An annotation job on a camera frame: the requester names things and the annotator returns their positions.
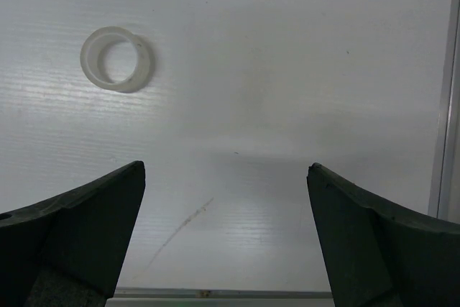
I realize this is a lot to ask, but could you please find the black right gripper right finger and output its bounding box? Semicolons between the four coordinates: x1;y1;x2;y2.
307;163;459;306

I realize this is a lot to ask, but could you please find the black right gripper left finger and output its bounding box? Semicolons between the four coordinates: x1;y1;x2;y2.
1;161;145;306

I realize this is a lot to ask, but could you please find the clear tape roll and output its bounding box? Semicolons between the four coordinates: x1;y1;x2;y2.
80;26;155;93

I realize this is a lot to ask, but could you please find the aluminium table edge rail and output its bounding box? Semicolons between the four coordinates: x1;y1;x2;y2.
119;0;452;293

